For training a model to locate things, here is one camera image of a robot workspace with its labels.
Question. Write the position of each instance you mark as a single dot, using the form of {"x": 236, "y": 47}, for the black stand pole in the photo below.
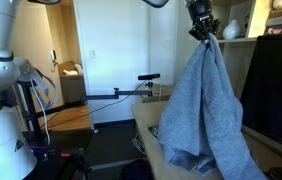
{"x": 31, "y": 106}

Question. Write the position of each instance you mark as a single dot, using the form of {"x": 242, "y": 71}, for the wooden shelf unit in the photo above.
{"x": 237, "y": 63}

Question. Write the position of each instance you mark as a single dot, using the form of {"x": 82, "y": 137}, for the black clamp with red tip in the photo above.
{"x": 76, "y": 163}

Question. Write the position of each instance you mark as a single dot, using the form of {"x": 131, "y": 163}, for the black bar camera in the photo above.
{"x": 148, "y": 77}

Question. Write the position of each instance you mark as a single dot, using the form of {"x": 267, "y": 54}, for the dark blue backpack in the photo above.
{"x": 136, "y": 170}

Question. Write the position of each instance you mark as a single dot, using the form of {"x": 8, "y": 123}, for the brown armchair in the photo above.
{"x": 72, "y": 85}

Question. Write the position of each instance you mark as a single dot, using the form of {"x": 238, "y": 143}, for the white vase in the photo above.
{"x": 231, "y": 30}

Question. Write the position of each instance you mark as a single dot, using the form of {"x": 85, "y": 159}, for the black computer monitor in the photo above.
{"x": 274, "y": 93}

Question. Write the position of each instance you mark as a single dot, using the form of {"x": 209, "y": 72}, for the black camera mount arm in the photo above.
{"x": 114, "y": 96}

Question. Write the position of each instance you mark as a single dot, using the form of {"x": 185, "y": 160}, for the white wall intercom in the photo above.
{"x": 53, "y": 58}

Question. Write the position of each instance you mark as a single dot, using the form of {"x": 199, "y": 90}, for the white light switch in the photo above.
{"x": 93, "y": 53}

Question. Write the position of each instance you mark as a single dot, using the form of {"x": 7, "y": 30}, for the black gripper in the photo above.
{"x": 199, "y": 11}

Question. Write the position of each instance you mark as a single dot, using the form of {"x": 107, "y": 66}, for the wooden side table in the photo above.
{"x": 71, "y": 118}

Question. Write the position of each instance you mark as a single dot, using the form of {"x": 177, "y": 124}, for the grey knit sweater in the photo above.
{"x": 201, "y": 116}

